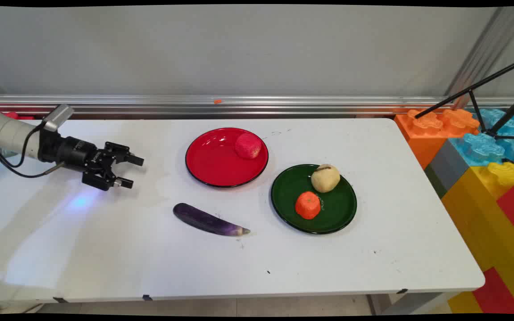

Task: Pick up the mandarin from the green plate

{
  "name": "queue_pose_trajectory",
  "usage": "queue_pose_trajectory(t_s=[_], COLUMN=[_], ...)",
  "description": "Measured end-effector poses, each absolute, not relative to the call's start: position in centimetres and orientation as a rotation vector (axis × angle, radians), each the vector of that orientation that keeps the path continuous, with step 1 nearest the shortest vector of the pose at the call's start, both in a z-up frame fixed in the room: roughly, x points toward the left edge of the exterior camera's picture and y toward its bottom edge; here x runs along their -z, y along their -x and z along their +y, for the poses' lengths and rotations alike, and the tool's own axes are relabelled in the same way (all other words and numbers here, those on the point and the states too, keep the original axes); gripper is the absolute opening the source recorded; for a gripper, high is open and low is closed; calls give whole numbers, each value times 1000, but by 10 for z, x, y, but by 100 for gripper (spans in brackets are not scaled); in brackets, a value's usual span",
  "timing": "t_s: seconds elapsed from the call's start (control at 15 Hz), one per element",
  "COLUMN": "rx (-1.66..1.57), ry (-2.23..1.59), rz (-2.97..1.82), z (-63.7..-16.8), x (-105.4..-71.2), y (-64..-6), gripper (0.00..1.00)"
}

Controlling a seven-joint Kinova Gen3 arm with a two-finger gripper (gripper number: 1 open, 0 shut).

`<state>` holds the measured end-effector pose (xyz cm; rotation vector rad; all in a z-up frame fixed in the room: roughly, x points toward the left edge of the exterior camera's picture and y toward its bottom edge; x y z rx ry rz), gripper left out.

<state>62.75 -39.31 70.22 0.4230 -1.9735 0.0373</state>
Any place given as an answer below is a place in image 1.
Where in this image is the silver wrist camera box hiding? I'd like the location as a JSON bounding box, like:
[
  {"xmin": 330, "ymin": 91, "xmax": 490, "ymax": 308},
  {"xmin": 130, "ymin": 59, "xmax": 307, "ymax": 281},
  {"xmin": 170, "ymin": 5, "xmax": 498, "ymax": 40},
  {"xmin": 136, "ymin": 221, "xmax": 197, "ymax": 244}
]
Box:
[{"xmin": 42, "ymin": 104, "xmax": 75, "ymax": 132}]

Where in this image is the black tripod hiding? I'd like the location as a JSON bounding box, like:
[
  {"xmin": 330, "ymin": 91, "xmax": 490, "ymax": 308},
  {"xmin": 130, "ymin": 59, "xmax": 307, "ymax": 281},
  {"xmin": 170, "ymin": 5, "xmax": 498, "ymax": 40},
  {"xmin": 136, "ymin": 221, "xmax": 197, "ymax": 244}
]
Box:
[{"xmin": 415, "ymin": 54, "xmax": 514, "ymax": 140}]

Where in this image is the yellow giant building block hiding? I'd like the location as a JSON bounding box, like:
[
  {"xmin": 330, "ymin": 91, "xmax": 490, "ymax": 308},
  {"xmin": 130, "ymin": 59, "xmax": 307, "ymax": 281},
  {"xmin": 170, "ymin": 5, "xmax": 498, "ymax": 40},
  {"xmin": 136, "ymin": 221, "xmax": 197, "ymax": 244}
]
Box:
[{"xmin": 442, "ymin": 161, "xmax": 514, "ymax": 314}]

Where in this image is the grey giant building block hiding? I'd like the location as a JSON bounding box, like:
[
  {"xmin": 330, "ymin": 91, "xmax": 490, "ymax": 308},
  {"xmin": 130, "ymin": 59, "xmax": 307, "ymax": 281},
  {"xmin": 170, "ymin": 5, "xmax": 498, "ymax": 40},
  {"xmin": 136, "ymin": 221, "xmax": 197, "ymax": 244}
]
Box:
[{"xmin": 424, "ymin": 140, "xmax": 470, "ymax": 199}]

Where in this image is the dark green round plate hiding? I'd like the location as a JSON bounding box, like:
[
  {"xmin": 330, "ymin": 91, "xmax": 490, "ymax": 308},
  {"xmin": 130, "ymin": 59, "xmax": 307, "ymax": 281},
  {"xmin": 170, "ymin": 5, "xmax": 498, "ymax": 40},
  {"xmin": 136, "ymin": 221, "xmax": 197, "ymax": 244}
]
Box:
[{"xmin": 270, "ymin": 164, "xmax": 358, "ymax": 235}]

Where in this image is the orange carrot piece toy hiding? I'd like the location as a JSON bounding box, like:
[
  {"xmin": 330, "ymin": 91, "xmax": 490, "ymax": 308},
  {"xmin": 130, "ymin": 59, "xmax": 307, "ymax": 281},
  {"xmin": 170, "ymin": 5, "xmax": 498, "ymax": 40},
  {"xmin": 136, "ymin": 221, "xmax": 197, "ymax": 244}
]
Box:
[{"xmin": 295, "ymin": 191, "xmax": 321, "ymax": 220}]

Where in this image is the aluminium rail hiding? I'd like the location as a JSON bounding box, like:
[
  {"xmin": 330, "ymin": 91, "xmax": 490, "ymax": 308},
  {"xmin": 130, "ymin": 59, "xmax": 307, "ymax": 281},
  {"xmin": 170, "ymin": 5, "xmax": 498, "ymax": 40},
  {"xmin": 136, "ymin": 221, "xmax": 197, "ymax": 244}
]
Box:
[{"xmin": 0, "ymin": 94, "xmax": 514, "ymax": 118}]

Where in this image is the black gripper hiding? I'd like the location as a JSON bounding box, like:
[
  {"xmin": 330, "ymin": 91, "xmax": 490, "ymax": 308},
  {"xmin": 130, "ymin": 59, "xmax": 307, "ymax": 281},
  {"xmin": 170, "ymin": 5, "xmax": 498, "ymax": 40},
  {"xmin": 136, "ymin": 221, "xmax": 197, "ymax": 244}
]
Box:
[{"xmin": 38, "ymin": 128, "xmax": 145, "ymax": 192}]

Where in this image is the beige toy potato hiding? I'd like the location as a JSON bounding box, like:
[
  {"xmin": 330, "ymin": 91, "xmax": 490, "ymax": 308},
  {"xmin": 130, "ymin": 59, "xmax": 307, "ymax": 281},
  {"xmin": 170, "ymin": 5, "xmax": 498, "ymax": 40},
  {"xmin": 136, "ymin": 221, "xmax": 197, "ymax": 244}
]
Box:
[{"xmin": 311, "ymin": 164, "xmax": 341, "ymax": 193}]

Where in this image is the grey table leg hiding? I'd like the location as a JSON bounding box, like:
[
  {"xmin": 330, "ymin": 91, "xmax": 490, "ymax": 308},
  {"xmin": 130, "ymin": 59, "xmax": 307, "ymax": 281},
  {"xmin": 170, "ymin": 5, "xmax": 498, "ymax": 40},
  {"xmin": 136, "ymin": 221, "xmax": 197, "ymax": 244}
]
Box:
[{"xmin": 366, "ymin": 292, "xmax": 459, "ymax": 315}]

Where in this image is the red background object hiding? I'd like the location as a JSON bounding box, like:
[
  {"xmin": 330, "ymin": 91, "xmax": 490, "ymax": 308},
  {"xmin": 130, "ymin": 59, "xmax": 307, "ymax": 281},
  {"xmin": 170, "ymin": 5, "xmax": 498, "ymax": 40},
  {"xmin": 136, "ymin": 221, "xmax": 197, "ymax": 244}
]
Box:
[{"xmin": 2, "ymin": 111, "xmax": 35, "ymax": 121}]

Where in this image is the orange giant building block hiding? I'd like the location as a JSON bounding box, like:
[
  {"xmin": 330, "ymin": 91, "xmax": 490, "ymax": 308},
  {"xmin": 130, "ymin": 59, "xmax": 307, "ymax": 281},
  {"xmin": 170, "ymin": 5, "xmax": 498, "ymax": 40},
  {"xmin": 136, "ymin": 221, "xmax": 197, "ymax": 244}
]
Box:
[{"xmin": 394, "ymin": 108, "xmax": 481, "ymax": 170}]

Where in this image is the red round plate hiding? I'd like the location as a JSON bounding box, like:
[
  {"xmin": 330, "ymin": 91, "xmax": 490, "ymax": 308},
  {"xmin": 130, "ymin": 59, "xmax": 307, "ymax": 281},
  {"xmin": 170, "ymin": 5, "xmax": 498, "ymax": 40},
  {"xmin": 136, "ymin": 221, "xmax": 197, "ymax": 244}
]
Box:
[{"xmin": 185, "ymin": 127, "xmax": 269, "ymax": 188}]

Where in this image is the blue giant building block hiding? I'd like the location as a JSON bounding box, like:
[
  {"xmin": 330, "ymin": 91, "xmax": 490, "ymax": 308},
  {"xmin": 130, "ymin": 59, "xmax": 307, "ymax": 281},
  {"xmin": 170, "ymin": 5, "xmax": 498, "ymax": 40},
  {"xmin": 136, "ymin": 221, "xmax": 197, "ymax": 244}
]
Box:
[{"xmin": 449, "ymin": 108, "xmax": 514, "ymax": 167}]

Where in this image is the purple toy eggplant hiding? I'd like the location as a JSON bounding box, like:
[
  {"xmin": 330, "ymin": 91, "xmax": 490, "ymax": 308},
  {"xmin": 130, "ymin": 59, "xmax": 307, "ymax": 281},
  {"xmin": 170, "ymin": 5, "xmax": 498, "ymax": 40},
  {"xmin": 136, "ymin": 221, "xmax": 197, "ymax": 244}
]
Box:
[{"xmin": 173, "ymin": 203, "xmax": 251, "ymax": 237}]

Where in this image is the diagonal aluminium post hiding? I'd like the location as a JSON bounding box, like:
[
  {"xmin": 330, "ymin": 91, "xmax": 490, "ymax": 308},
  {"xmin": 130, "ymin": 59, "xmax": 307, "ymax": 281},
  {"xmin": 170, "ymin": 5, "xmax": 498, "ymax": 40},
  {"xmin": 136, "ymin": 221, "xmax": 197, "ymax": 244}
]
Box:
[{"xmin": 444, "ymin": 6, "xmax": 514, "ymax": 110}]

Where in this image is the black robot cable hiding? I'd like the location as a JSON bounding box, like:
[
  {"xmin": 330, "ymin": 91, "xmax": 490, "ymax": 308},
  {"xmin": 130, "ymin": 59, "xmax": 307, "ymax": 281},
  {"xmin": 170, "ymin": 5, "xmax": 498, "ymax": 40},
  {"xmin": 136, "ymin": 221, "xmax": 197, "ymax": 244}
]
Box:
[{"xmin": 0, "ymin": 127, "xmax": 66, "ymax": 179}]

